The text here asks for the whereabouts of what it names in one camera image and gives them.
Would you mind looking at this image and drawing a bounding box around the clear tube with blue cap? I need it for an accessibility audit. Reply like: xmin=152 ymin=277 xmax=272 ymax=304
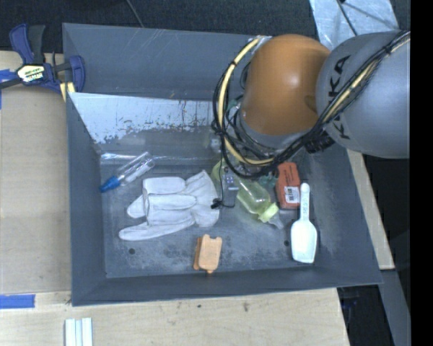
xmin=99 ymin=151 xmax=157 ymax=194

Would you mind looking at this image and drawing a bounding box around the white plastic scoop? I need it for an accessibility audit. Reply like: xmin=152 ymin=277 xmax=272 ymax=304
xmin=289 ymin=182 xmax=319 ymax=265

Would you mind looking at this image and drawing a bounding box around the grey metal bin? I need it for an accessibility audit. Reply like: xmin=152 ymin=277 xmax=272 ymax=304
xmin=61 ymin=22 xmax=384 ymax=307

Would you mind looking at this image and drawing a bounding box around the yellow-green baby bottle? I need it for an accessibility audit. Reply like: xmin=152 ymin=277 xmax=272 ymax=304
xmin=211 ymin=159 xmax=286 ymax=231

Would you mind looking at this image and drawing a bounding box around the orange-red box with barcode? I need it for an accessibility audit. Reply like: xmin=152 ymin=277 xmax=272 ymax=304
xmin=274 ymin=161 xmax=302 ymax=210

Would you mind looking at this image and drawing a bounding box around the orange flat block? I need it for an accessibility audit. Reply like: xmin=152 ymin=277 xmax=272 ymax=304
xmin=192 ymin=234 xmax=224 ymax=275

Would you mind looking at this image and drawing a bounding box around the white glove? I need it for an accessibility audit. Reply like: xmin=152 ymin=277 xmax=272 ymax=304
xmin=118 ymin=169 xmax=222 ymax=242

